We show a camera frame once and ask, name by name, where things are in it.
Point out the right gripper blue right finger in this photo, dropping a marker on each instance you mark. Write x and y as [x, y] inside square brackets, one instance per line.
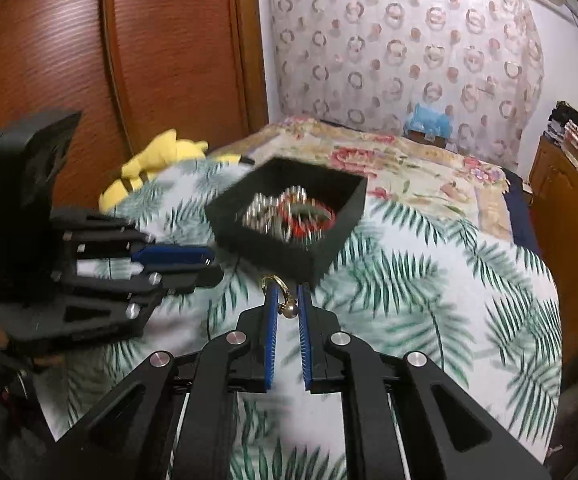
[313, 332]

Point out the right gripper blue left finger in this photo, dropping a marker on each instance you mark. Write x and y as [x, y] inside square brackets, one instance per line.
[264, 342]

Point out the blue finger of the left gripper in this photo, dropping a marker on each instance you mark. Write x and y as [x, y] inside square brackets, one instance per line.
[173, 255]
[181, 279]

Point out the pale green jade bangle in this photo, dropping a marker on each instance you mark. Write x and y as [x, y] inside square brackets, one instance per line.
[306, 218]

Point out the black square jewelry box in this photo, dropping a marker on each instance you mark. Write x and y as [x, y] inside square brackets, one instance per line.
[245, 218]

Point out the yellow pikachu plush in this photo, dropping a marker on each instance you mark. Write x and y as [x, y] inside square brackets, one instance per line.
[163, 152]

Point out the palm leaf print blanket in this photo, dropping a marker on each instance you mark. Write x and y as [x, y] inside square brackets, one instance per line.
[483, 310]

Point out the floral quilt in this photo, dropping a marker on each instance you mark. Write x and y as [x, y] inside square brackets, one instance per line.
[433, 180]

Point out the wooden louvered wardrobe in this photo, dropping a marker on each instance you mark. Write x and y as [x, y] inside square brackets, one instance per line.
[133, 69]

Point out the blue plush toy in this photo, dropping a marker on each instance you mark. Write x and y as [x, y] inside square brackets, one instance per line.
[427, 126]

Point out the patterned lace curtain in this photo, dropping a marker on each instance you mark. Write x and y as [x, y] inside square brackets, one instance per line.
[374, 65]

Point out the wooden side cabinet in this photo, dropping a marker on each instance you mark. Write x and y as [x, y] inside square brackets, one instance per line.
[554, 214]

